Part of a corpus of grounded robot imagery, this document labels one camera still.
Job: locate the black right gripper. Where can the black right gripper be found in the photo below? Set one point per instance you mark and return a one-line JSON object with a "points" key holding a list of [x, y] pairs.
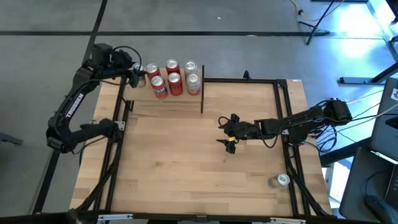
{"points": [[245, 130]]}

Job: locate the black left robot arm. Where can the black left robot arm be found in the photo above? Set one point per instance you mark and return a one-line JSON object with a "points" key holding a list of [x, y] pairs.
{"points": [[74, 105]]}

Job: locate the black computer mouse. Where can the black computer mouse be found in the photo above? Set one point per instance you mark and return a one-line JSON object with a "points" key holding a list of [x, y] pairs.
{"points": [[377, 207]]}

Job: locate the black tripod stand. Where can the black tripod stand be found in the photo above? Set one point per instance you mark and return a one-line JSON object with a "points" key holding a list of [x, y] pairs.
{"points": [[314, 28]]}

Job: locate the white and red beverage can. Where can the white and red beverage can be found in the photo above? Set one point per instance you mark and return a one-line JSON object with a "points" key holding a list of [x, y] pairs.
{"points": [[193, 83]]}

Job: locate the dark furniture foot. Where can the dark furniture foot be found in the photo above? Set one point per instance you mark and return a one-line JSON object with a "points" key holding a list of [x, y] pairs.
{"points": [[11, 139]]}

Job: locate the black slanted table leg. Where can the black slanted table leg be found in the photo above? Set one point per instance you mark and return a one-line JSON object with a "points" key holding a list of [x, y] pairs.
{"points": [[342, 152]]}

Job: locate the grey laptop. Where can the grey laptop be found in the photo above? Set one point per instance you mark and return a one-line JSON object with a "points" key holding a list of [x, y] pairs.
{"points": [[384, 133]]}

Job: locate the black desk foot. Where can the black desk foot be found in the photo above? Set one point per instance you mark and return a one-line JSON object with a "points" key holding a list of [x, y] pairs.
{"points": [[357, 81]]}

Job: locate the black frame knob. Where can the black frame knob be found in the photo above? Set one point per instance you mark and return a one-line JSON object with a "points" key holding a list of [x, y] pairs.
{"points": [[246, 75]]}

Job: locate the grey side desk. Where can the grey side desk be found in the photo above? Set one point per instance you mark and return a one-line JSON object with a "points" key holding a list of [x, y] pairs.
{"points": [[357, 186]]}

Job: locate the teal slim beverage can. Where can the teal slim beverage can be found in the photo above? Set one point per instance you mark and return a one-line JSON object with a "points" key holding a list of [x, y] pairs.
{"points": [[141, 81]]}

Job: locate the black horizontal beam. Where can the black horizontal beam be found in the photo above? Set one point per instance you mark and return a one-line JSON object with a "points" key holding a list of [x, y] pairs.
{"points": [[46, 217]]}

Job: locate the black aluminium table frame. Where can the black aluminium table frame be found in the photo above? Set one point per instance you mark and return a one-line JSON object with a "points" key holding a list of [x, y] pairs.
{"points": [[236, 80]]}

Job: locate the silver and blue beverage can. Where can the silver and blue beverage can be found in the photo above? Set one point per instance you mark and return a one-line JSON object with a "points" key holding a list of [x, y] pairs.
{"points": [[279, 179]]}

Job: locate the orange beverage can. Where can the orange beverage can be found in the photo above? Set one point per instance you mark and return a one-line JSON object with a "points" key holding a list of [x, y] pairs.
{"points": [[159, 87]]}

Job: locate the black upright divider post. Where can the black upright divider post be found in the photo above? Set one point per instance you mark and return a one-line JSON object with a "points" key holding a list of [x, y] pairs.
{"points": [[202, 102]]}

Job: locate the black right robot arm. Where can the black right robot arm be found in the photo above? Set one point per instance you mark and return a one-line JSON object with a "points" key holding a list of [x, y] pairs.
{"points": [[304, 119]]}

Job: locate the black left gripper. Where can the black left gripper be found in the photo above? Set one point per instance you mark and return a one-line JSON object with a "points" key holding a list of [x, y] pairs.
{"points": [[122, 63]]}

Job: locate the silver metal bracket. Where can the silver metal bracket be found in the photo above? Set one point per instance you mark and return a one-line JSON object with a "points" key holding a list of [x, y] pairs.
{"points": [[115, 216], [287, 220]]}

